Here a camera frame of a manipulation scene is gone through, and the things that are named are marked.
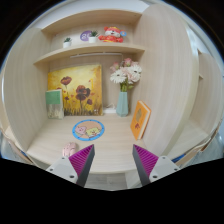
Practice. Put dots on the poppy flower painting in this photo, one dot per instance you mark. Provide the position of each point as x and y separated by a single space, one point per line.
81 89

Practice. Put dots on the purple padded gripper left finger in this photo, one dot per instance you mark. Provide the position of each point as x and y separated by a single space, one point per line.
76 167

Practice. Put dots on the pink white flower bouquet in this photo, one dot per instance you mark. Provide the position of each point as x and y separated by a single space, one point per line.
125 73

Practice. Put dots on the orange book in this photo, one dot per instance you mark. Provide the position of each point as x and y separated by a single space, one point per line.
140 119

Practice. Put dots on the small potted plant left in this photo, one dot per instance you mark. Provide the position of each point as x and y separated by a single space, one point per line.
67 42

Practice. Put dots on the pink computer mouse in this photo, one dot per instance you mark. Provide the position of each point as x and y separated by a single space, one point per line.
69 149

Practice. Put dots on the teal flower vase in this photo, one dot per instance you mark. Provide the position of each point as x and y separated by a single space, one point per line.
122 104

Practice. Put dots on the small potted plant right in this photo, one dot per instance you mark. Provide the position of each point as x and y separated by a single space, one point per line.
93 36

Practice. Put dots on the small potted plant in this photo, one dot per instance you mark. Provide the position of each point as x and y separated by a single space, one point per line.
67 42
93 36

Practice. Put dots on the white power strip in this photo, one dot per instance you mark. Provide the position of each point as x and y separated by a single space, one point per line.
109 110

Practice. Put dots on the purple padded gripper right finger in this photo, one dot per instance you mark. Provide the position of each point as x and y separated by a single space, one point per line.
151 167

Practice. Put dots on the white LED light bar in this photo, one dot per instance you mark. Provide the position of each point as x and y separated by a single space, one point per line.
97 54

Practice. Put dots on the round cartoon mouse pad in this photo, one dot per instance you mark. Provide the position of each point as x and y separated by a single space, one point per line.
88 130

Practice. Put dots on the red plush toy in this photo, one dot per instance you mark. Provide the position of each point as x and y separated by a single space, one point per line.
112 34

